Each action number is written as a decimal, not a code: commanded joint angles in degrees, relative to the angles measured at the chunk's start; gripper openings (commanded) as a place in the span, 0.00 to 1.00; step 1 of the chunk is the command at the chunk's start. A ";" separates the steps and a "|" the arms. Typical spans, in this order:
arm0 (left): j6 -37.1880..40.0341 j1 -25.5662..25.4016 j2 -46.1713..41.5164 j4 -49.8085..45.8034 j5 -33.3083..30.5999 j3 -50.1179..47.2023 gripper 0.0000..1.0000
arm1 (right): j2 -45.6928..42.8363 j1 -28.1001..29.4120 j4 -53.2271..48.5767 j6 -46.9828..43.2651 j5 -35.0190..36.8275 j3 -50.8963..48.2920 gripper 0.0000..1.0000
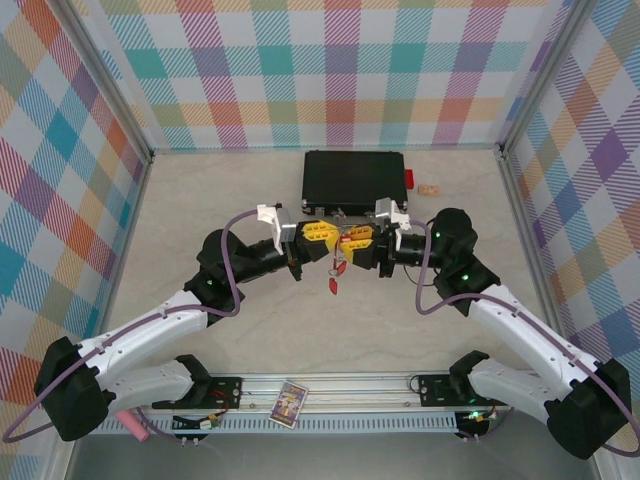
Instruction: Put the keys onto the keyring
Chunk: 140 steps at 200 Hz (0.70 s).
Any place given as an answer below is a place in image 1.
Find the red key tag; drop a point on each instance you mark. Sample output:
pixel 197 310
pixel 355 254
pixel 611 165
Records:
pixel 334 288
pixel 341 269

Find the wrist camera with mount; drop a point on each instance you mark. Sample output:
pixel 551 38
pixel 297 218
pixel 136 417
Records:
pixel 387 212
pixel 285 230

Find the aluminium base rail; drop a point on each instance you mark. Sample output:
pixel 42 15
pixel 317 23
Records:
pixel 350 390

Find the small red block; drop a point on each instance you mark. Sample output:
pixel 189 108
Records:
pixel 409 179

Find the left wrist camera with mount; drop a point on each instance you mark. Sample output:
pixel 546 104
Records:
pixel 285 230

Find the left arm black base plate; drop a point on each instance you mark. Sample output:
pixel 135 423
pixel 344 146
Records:
pixel 225 392

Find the pink toy microphone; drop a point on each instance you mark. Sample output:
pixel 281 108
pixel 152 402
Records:
pixel 136 427

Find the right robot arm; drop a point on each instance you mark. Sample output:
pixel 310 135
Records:
pixel 520 330

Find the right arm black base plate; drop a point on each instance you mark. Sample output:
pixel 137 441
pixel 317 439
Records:
pixel 432 391

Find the power connector wiring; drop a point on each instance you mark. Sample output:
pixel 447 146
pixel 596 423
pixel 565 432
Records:
pixel 200 425
pixel 475 417

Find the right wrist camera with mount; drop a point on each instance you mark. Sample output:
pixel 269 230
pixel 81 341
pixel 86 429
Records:
pixel 387 212

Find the small orange card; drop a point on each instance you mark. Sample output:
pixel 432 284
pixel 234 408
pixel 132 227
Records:
pixel 429 190

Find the colourful card box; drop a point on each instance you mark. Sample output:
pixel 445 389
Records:
pixel 289 404

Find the aluminium frame post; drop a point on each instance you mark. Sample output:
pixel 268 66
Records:
pixel 107 85
pixel 545 75

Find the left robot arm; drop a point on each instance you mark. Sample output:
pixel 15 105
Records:
pixel 130 340

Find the aluminium table side rail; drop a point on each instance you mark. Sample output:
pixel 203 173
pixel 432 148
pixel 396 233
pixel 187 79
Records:
pixel 515 200
pixel 138 200

